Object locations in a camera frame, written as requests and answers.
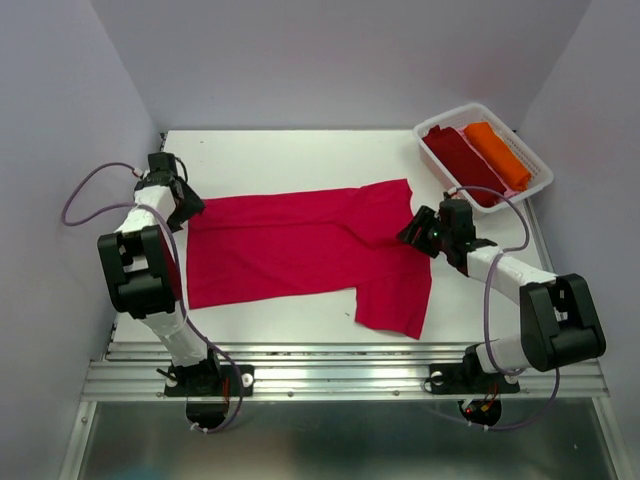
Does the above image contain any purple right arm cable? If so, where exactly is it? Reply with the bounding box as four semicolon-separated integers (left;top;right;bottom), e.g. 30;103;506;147
429;185;561;431

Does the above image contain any dark red rolled shirt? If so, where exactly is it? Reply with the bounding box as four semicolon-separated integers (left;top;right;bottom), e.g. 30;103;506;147
422;125;507;208

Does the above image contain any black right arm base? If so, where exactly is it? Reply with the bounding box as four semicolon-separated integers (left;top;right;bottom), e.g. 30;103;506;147
422;344;520;396

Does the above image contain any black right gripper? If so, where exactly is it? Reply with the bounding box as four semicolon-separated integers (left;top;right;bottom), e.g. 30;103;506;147
393;205;451;257

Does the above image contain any aluminium rail frame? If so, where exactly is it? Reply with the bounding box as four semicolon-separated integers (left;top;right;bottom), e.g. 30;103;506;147
79;341;612;401

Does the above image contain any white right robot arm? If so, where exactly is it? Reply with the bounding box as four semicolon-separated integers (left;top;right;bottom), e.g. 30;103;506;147
397;198;606;390

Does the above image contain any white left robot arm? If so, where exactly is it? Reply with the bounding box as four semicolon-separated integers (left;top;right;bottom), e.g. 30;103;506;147
97;152;223;394

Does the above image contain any orange rolled shirt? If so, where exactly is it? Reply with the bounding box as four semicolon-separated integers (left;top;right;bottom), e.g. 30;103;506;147
463;122;532;192

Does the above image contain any crimson red t shirt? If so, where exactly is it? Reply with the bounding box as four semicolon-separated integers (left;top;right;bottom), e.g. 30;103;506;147
186;179;432;339

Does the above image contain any white plastic basket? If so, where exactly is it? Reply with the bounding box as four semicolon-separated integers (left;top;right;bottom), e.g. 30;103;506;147
413;103;554;202

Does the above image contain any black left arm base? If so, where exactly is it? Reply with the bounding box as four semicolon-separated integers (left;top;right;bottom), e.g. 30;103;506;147
156;362;255;398

